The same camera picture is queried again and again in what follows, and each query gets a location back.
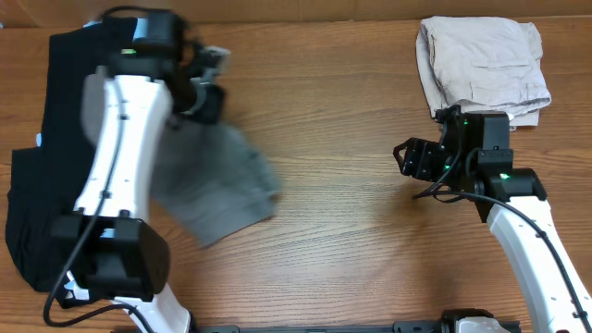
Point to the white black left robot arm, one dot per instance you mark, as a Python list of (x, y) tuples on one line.
[(112, 254)]

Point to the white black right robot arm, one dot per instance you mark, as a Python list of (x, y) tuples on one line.
[(473, 161)]

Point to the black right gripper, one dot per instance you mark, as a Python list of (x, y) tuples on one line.
[(419, 154)]

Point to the black garment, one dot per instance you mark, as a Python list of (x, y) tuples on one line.
[(47, 180)]

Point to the folded beige shorts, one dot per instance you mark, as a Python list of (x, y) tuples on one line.
[(483, 64)]

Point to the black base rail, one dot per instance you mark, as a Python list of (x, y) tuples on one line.
[(457, 320)]

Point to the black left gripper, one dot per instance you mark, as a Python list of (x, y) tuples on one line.
[(211, 115)]

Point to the grey shorts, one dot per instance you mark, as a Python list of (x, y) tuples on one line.
[(212, 181)]

